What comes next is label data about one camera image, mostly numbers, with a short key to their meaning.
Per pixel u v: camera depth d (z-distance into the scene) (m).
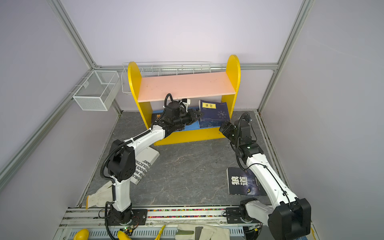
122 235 0.64
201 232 0.69
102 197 0.80
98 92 0.95
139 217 0.74
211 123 0.90
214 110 0.88
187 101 0.81
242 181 0.83
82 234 0.65
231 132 0.70
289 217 0.38
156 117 0.96
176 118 0.73
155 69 0.94
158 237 0.67
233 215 0.74
